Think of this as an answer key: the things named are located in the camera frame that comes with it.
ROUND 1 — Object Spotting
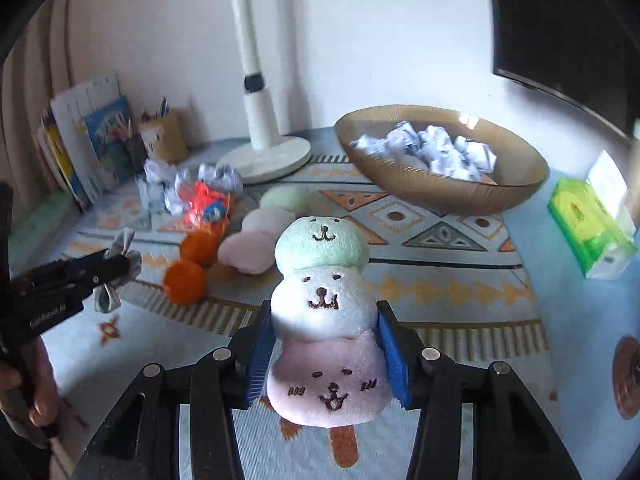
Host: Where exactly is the plain pastel dango plush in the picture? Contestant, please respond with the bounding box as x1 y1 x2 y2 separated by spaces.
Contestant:
217 185 313 276

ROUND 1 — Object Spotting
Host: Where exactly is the yellow book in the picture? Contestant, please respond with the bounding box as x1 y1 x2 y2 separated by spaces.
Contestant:
35 110 83 203

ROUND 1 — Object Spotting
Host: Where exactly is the black monitor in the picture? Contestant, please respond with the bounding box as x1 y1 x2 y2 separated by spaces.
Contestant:
484 0 640 141

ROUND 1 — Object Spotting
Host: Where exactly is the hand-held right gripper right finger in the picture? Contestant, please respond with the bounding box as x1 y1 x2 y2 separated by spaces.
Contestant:
377 300 583 480

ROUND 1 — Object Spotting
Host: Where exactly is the red snack packet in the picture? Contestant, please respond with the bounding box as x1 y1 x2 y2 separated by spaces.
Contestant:
182 182 233 233

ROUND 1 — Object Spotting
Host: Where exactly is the brown round coaster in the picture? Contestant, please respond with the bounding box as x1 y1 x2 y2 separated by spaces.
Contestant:
612 336 640 421

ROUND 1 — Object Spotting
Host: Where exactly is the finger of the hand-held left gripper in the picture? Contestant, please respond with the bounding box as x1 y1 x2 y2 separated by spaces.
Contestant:
59 251 133 302

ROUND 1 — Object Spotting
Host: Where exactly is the orange fuzzy ball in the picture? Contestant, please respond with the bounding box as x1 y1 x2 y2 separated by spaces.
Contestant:
164 260 207 305
180 230 223 267

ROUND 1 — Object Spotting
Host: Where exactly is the blue picture book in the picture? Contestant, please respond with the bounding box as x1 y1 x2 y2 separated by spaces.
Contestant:
82 95 136 186

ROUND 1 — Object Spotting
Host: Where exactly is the row of books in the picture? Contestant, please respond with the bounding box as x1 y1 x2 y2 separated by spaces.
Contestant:
50 72 123 196

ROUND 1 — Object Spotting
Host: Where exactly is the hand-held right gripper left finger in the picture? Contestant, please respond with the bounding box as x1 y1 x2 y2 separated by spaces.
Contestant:
72 302 277 480

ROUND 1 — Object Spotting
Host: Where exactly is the brown paper bag holder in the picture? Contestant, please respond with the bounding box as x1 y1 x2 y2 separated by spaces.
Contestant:
139 110 190 163

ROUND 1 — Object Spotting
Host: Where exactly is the white paper package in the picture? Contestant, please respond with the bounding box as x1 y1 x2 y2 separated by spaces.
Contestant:
586 150 630 226

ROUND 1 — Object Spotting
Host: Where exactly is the white desk lamp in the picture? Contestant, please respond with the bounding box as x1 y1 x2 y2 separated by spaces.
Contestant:
216 0 313 185

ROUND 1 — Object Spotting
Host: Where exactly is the green tissue pack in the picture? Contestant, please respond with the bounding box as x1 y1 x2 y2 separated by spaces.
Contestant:
547 177 638 281

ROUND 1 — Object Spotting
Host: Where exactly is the pile of papers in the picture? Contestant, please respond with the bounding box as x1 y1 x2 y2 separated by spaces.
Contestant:
350 120 498 181

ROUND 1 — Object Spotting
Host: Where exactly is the patterned blue table mat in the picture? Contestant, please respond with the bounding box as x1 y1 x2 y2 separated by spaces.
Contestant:
7 125 640 480

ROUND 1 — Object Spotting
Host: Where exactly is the beige curtain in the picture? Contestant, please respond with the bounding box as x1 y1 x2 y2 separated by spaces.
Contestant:
0 0 86 201

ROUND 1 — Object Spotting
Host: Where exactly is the dark pen cup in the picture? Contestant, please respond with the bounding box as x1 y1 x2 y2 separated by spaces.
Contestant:
122 135 147 172

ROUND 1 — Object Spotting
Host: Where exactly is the person's left hand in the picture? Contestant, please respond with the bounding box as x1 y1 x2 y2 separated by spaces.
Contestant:
0 337 60 428

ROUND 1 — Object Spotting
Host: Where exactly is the amber ribbed glass bowl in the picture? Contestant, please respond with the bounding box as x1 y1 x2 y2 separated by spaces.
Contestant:
334 105 551 216

